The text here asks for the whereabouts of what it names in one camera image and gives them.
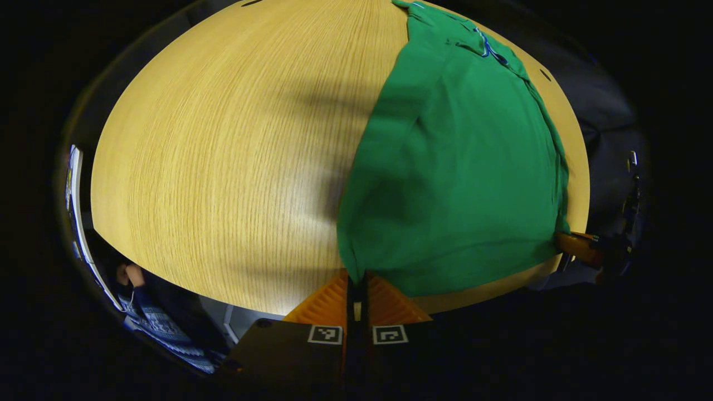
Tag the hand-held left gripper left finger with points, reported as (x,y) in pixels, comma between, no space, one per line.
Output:
(301,356)

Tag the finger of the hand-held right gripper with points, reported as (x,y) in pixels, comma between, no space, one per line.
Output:
(579,248)

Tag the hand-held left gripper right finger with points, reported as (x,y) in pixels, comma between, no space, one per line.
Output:
(390,356)

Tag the green T-shirt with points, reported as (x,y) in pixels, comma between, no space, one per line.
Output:
(457,167)

